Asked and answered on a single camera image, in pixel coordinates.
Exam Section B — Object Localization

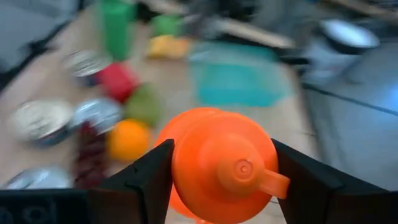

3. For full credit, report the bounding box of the green plastic bottle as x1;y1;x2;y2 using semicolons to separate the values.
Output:
98;0;137;62

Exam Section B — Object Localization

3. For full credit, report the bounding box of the white trash bin black bag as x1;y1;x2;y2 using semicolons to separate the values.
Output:
306;18;381;85

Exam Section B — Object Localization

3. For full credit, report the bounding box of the bright green apple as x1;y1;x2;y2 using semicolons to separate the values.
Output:
150;14;184;38

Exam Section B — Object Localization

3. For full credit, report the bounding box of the green label tuna can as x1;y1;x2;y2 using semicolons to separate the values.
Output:
2;166;74;190
70;98;124;134

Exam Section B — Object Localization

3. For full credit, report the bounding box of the orange fruit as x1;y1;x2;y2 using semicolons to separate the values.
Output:
107;119;152;162

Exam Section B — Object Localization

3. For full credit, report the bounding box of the blue label salmon can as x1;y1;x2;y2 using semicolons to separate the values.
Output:
62;49;111;86
9;99;75;147

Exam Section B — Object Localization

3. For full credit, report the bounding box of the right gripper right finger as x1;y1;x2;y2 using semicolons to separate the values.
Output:
272;139;385;224

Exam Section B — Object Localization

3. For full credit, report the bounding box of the red grapes bunch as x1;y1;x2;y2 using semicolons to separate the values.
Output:
73;121;108;189

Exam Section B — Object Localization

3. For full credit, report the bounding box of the red bell pepper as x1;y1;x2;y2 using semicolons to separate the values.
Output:
98;62;141;103

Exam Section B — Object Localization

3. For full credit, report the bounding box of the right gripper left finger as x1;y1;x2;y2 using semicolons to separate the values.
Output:
88;139;175;224

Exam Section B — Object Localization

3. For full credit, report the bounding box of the teal cutting mat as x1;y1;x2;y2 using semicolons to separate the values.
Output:
188;42;295;108

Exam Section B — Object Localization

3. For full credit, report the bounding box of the orange plastic bottle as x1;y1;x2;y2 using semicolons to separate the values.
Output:
154;107;292;224

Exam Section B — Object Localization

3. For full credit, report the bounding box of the dark green pear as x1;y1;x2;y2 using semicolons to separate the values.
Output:
124;83;164;127

